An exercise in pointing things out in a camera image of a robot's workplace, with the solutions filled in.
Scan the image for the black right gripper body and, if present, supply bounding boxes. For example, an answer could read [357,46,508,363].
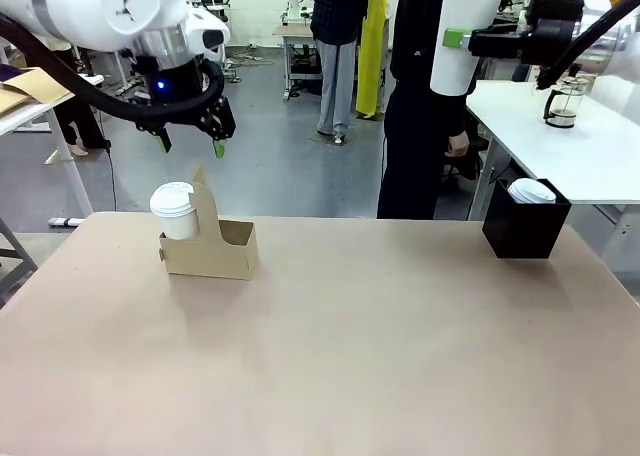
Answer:
[518,18,575,68]

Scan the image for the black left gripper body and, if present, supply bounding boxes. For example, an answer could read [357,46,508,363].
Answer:
[132,55,226,130]

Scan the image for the white lidded paper cup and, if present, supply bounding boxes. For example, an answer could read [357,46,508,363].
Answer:
[429,0,513,98]
[149,180,200,242]

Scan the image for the glass french press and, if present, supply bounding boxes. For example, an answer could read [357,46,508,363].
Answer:
[543,75,587,129]

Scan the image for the brown cardboard cup carrier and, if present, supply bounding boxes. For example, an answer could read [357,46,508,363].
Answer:
[159,162,260,282]

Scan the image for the person left forearm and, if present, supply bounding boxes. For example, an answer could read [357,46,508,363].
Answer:
[438,88,472,138]

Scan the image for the person left hand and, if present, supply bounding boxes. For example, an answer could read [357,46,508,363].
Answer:
[445,129,472,159]

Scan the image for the person in black clothes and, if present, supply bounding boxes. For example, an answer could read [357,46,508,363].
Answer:
[376,0,484,221]

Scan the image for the grey background workbench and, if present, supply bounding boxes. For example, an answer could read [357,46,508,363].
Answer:
[271,22,322,103]

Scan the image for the plaid shirt background person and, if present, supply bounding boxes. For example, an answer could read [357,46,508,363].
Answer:
[301,0,374,145]

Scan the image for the yellow apron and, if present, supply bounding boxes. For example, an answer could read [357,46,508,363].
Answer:
[355,0,393,121]

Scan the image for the white side table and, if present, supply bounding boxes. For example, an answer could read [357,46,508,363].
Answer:
[464,77,640,277]

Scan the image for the brown paper bags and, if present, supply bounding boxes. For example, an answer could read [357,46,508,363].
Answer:
[0,67,75,116]

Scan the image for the white table with angled leg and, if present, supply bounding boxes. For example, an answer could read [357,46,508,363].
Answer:
[0,73,107,218]

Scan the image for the stack of white lids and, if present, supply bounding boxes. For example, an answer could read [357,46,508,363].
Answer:
[507,177,558,206]

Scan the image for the grey metal stand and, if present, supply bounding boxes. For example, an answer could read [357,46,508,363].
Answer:
[0,215,40,310]

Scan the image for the black square box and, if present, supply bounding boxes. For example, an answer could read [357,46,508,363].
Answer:
[481,177,573,261]

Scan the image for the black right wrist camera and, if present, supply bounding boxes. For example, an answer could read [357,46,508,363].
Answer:
[529,0,586,25]

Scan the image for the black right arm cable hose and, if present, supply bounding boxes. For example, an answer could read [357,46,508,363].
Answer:
[536,0,640,91]

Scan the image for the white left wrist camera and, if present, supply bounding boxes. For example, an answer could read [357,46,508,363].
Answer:
[186,11,232,53]

